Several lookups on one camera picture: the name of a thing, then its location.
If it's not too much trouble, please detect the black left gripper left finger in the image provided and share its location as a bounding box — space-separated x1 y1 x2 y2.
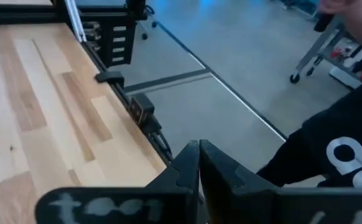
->
34 139 200 224

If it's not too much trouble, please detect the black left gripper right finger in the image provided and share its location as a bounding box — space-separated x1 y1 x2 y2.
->
199 139 362 224

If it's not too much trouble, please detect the person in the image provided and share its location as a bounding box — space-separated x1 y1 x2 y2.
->
257 27 362 189

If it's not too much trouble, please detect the grey wheeled cart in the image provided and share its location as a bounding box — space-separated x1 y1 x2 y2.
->
289 14 362 90

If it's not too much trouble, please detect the black slotted panel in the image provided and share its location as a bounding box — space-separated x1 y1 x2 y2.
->
101 21 137 68

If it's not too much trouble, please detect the person's hand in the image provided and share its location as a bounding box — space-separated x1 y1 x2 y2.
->
318 0 362 47

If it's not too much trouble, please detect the black camera cable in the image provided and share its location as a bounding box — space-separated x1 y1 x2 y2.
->
148 130 174 164

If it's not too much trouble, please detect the black depth camera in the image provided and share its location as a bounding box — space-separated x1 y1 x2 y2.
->
128 92 162 134

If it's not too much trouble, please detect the black rail bracket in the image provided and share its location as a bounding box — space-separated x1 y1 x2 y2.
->
95 70 126 88

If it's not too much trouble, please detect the black aluminium mount frame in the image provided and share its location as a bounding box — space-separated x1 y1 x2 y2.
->
0 0 147 26

